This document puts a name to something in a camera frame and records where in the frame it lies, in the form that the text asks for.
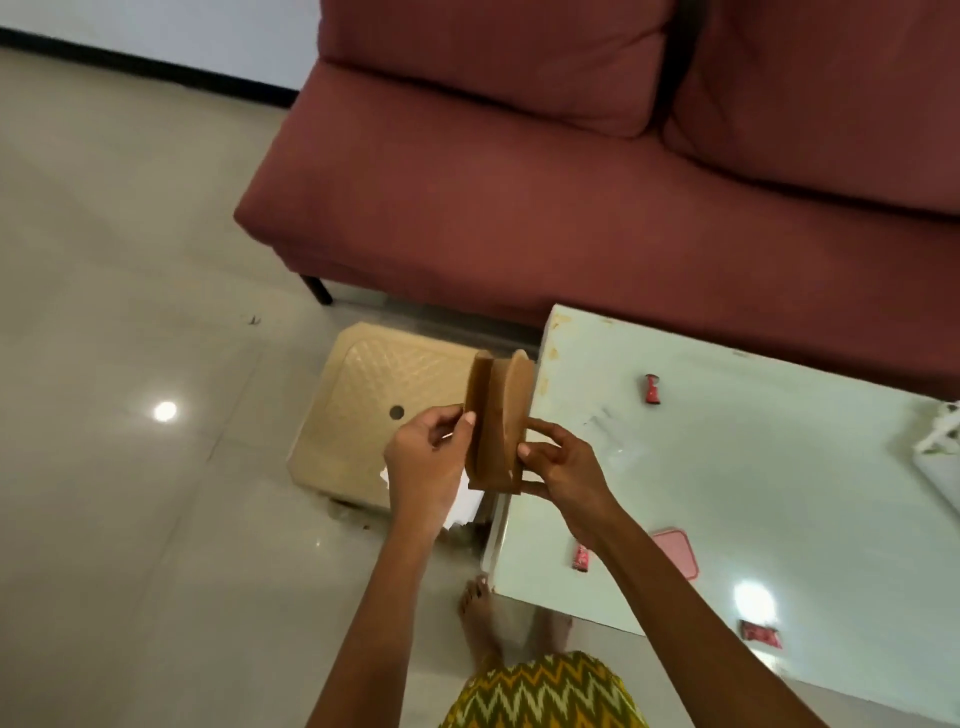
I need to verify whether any person's left hand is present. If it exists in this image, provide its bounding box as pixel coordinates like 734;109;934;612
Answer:
382;404;478;540

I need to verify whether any person's right hand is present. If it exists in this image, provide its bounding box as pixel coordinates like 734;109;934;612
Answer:
516;418;626;553

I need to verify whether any brown paper bag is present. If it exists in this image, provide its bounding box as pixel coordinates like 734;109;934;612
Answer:
462;348;538;497

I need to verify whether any person's right forearm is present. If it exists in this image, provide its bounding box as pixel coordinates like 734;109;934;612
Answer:
581;511;831;728

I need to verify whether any person's left forearm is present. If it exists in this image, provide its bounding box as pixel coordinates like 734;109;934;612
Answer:
305;517;453;728

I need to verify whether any clear plastic wrapper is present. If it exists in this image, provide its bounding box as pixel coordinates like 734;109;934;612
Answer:
583;407;648;468

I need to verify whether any white paper sheet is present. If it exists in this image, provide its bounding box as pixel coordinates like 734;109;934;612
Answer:
378;465;486;531

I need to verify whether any beige plastic stool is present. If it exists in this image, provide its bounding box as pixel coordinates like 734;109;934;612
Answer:
286;321;498;520

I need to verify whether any person's left foot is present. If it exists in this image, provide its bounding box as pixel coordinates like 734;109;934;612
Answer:
458;576;505;671

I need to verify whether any person's foot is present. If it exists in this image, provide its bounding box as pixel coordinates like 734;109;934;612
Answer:
525;610;576;660
458;576;505;671

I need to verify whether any person's right foot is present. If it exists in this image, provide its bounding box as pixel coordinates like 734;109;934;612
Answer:
525;610;576;660

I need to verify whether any maroon fabric sofa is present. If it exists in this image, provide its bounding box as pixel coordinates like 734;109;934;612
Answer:
233;0;960;400

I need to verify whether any yellow zigzag patterned skirt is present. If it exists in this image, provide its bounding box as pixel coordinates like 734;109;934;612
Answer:
438;650;651;728

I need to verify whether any maroon sofa back cushion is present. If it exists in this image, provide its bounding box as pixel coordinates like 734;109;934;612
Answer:
316;0;680;140
662;0;960;219

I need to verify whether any white plastic tray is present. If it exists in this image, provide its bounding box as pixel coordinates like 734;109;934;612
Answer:
912;400;960;516

